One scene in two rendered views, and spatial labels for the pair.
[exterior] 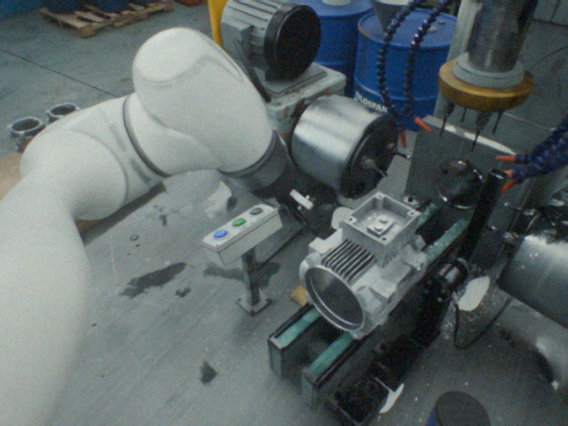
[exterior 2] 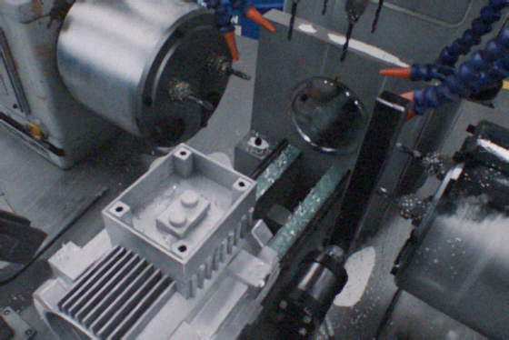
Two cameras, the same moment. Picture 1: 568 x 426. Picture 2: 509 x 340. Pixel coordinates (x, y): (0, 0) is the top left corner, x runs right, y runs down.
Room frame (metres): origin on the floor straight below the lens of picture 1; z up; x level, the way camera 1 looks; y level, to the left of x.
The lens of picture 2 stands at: (0.32, -0.15, 1.48)
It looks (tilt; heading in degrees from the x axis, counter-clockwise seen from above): 45 degrees down; 345
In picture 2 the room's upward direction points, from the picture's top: 6 degrees clockwise
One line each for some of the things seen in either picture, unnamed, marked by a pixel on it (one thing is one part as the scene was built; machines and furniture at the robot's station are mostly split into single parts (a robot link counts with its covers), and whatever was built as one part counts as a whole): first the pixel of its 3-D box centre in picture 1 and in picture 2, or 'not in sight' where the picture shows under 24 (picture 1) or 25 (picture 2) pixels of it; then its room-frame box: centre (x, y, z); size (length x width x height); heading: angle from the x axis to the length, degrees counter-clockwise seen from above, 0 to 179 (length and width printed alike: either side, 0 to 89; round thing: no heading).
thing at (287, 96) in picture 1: (275, 124); (49, 35); (1.22, 0.08, 0.99); 0.35 x 0.31 x 0.37; 45
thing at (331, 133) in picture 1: (332, 139); (130, 54); (1.05, -0.10, 1.04); 0.37 x 0.25 x 0.25; 45
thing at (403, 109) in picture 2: (477, 224); (359, 193); (0.61, -0.35, 1.12); 0.04 x 0.03 x 0.26; 135
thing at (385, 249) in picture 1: (379, 229); (184, 218); (0.61, -0.16, 1.11); 0.12 x 0.11 x 0.07; 137
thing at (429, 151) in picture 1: (466, 187); (336, 119); (0.91, -0.46, 0.97); 0.30 x 0.11 x 0.34; 45
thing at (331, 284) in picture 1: (362, 271); (164, 292); (0.58, -0.14, 1.02); 0.20 x 0.19 x 0.19; 137
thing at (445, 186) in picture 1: (458, 186); (324, 118); (0.86, -0.41, 1.02); 0.15 x 0.02 x 0.15; 45
